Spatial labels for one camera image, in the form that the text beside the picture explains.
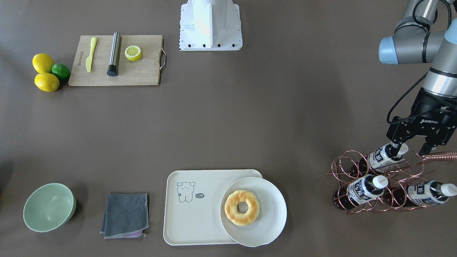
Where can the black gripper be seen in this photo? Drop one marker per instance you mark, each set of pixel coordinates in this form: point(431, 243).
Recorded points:
point(432, 107)

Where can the tea bottle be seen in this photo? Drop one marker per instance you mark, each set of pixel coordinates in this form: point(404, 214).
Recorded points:
point(422, 194)
point(379, 161)
point(360, 192)

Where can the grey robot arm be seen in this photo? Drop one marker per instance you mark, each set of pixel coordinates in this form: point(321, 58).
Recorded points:
point(413, 42)

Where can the cream serving tray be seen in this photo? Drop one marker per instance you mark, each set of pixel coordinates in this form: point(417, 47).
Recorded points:
point(192, 205)

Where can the white round plate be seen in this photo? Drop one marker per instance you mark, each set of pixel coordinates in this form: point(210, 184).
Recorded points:
point(269, 223)

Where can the glazed donut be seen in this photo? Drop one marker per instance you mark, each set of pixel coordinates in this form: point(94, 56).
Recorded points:
point(242, 207)

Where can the grey folded cloth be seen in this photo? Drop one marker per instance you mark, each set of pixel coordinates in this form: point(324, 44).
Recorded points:
point(126, 215)

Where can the half lemon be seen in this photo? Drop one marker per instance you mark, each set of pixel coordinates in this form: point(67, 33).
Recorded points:
point(133, 53)

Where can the steel cylindrical muddler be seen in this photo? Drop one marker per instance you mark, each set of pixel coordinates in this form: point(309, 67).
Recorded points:
point(114, 55)

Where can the wooden cutting board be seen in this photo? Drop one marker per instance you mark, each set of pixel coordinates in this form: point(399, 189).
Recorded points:
point(144, 72)

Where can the yellow plastic knife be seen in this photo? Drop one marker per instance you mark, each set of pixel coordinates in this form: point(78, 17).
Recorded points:
point(89, 59)

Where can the green lime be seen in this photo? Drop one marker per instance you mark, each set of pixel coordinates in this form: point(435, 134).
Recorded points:
point(61, 71)

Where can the green bowl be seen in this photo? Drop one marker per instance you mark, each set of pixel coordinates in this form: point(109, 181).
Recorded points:
point(49, 207)

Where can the lower whole lemon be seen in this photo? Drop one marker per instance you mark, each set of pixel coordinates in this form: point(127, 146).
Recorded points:
point(47, 82)

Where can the whole lemon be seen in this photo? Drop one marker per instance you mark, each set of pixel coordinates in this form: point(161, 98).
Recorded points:
point(43, 63)
point(47, 82)

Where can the upper whole lemon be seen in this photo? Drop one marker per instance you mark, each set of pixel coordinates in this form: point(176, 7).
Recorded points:
point(43, 63)

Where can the copper wire bottle rack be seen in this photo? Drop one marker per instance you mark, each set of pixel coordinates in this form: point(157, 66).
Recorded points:
point(414, 169)

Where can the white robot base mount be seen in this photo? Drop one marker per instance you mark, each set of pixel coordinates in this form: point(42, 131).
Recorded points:
point(210, 25)

